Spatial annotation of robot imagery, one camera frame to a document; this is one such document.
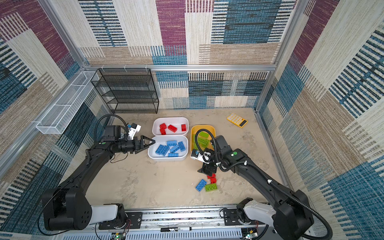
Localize green brick top tall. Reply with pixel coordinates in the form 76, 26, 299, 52
199, 132, 210, 139

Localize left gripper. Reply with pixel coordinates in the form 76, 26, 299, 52
116, 136, 155, 154

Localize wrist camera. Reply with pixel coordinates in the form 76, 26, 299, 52
191, 149, 211, 164
127, 123, 141, 140

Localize red square brick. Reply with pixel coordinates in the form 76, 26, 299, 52
181, 124, 187, 132

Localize far white plastic bin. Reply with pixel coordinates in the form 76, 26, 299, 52
152, 117, 189, 136

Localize yellow calculator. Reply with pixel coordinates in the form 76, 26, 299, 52
227, 113, 248, 128

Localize white wire mesh basket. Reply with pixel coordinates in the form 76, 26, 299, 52
36, 71, 95, 135

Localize blue diagonal brick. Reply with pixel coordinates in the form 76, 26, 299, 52
196, 180, 207, 192

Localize yellow plastic bin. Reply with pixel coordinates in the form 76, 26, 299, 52
190, 125, 216, 154

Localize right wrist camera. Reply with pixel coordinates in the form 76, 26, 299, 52
191, 149, 211, 164

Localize black marker on rail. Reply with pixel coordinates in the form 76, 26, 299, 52
161, 227, 192, 232

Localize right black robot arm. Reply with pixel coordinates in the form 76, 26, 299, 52
191, 136, 333, 240

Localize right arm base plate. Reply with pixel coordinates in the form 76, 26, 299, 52
220, 208, 251, 226

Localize light blue brick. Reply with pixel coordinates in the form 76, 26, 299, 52
167, 140, 178, 147
170, 145, 180, 154

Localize near white plastic bin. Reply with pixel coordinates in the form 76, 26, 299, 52
148, 135, 189, 162

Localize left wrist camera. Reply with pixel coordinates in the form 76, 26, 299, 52
127, 123, 141, 140

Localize black wire shelf rack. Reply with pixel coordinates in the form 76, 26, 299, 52
91, 68, 159, 114

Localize white plastic bin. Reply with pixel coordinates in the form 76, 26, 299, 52
148, 135, 189, 162
152, 117, 189, 136

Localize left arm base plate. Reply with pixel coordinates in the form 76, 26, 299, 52
98, 212, 143, 230

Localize red long brick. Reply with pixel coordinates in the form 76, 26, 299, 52
168, 125, 178, 133

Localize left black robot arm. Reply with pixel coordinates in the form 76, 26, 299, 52
40, 126, 156, 234

